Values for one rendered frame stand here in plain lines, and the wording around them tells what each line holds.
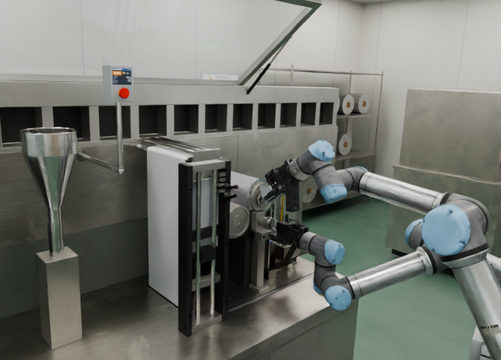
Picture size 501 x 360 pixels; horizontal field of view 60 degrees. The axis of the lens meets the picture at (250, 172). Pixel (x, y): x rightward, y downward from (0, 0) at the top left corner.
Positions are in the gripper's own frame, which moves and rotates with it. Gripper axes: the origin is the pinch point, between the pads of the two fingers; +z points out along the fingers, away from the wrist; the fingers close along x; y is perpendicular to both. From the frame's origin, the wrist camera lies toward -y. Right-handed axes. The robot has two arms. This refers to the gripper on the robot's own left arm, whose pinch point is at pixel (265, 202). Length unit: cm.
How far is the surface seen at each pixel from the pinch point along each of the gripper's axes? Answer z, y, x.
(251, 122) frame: 14, 43, -26
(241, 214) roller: 6.0, -0.5, 8.3
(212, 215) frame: -7.9, -2.8, 30.9
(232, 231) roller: 9.7, -5.0, 12.0
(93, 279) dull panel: 47, 1, 51
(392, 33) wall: 97, 225, -452
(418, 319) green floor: 91, -86, -180
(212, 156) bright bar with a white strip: -11.4, 15.9, 24.5
